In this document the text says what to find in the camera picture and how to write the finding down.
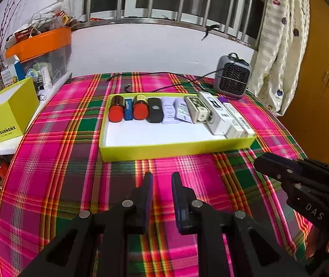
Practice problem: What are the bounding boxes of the white box purple end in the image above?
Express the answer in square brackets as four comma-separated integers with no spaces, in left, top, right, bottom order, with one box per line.
[218,97,255,138]

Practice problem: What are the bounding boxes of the narrow white box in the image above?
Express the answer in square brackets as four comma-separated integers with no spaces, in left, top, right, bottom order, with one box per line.
[225,119,244,139]

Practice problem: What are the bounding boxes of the white box keychain picture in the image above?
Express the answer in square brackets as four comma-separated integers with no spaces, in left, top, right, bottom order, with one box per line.
[198,92,233,135]

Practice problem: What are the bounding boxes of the black rectangular device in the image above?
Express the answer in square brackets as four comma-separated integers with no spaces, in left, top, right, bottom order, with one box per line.
[147,98,164,123]

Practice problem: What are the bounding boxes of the amber bottle yellow label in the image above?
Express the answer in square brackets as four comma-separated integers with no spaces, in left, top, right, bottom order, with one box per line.
[133,94,149,120]

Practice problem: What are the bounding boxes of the green white medicine box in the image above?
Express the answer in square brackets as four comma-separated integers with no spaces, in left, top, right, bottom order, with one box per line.
[184,96,210,124]

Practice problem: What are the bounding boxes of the lavender Laneige tube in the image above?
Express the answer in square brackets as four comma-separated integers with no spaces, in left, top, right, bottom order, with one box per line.
[161,97,180,124]

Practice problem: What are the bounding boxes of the white tube blue print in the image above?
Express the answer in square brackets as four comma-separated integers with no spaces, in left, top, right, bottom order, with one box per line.
[174,97,193,123]

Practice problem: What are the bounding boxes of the amber bottle red cap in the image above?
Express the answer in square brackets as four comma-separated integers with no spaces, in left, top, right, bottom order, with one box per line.
[108,95,125,123]

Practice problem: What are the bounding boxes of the small blue box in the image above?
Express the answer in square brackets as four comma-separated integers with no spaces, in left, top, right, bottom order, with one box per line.
[124,98,134,121]

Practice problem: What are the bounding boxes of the right hand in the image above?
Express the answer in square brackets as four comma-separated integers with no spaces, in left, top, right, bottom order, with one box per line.
[305,225,329,258]

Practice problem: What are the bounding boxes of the wooden cabinet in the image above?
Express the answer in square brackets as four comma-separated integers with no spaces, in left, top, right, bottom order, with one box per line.
[280,0,329,164]

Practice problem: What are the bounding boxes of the yellow-green shallow tray box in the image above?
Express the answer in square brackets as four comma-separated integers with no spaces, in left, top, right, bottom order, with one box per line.
[99,94,257,162]

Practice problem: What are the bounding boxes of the grey portable heater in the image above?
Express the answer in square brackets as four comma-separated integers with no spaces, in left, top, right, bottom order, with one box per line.
[213,53,252,99]

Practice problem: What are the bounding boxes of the patterned curtain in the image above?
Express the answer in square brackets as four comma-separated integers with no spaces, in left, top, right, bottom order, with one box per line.
[248,0,310,116]

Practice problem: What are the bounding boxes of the metal window bars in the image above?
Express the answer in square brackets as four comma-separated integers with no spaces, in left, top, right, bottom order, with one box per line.
[69,0,267,48]

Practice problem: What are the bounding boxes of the orange lid storage bin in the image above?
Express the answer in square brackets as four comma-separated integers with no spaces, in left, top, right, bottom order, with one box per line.
[5,27,72,84]

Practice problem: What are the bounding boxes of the blue white carton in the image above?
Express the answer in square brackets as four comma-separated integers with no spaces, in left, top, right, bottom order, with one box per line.
[1,55,25,87]

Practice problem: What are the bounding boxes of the black power cable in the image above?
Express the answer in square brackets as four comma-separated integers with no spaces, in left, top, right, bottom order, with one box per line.
[66,52,249,93]

